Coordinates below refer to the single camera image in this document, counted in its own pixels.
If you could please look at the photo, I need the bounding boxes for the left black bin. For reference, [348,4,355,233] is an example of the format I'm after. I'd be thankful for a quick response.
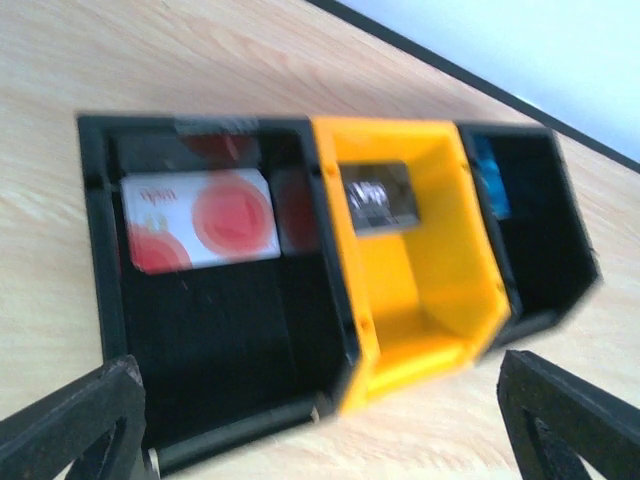
[77,114,360,476]

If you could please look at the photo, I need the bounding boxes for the black enclosure frame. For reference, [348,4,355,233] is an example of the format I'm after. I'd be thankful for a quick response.
[316,1,639,171]

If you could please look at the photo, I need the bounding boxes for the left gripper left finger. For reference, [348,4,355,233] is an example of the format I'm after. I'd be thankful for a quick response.
[1,355,146,479]

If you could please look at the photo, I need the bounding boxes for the black bin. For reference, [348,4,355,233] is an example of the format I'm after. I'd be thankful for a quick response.
[77,114,360,476]
[457,123,600,350]

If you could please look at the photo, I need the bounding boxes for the blue card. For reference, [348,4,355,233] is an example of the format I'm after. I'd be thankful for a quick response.
[472,134,512,221]

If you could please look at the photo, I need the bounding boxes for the yellow middle bin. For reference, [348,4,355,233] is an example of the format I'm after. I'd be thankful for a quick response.
[311,116,511,412]

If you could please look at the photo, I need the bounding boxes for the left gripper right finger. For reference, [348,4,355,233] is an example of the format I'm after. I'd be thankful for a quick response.
[497,350,639,479]

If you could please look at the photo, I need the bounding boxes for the grey vip card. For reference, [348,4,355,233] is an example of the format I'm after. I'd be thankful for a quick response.
[339,161,420,236]

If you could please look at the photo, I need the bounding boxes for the right black bin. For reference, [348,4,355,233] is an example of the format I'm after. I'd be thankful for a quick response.
[457,123,600,350]

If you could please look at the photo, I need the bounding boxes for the red white card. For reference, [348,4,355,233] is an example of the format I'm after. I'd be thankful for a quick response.
[121,169,281,274]

